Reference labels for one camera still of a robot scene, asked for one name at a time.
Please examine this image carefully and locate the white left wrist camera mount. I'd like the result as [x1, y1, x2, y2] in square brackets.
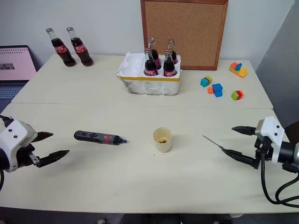
[0, 119, 38, 174]

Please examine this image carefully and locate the grey electric screwdriver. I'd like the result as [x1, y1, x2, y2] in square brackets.
[73, 130, 129, 146]

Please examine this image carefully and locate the teal green orange block stack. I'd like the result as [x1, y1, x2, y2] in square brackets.
[200, 75, 213, 88]

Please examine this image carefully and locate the wood-framed cork board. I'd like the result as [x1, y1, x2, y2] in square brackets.
[140, 0, 228, 71]

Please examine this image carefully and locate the thin metal screwdriver bit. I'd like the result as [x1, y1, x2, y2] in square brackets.
[202, 135, 225, 151]

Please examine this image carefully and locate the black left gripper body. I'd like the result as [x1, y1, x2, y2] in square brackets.
[15, 134, 42, 168]

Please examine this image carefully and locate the glass cola bottle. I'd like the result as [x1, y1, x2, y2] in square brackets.
[167, 38, 179, 65]
[45, 28, 77, 68]
[163, 49, 178, 77]
[66, 26, 94, 67]
[147, 37, 162, 70]
[143, 48, 157, 77]

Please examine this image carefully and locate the white foam bottle box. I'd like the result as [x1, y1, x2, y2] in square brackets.
[115, 51, 182, 96]

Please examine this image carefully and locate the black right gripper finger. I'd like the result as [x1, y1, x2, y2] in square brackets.
[231, 126, 257, 136]
[221, 148, 256, 168]

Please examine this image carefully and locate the green red orange block stack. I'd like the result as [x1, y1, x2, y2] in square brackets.
[231, 89, 245, 102]

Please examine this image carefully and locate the grey panel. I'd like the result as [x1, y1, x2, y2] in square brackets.
[254, 0, 299, 129]

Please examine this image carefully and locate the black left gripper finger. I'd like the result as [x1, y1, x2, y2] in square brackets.
[35, 132, 54, 143]
[38, 149, 70, 168]

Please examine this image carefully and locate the cream plastic cup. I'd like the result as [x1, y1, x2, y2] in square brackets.
[152, 127, 172, 154]

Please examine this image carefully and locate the yellow orange blue block stack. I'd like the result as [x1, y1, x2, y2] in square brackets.
[229, 61, 249, 78]

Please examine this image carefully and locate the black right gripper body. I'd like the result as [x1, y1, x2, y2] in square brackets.
[253, 136, 273, 169]

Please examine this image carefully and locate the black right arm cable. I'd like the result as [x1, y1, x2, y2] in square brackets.
[260, 149, 299, 208]

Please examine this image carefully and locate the laptop with pink screen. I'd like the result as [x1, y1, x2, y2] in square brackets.
[0, 45, 38, 113]

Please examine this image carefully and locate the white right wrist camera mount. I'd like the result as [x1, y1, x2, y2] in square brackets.
[255, 116, 285, 165]

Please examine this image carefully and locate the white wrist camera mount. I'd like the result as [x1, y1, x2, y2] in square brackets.
[255, 116, 285, 165]
[0, 119, 38, 174]

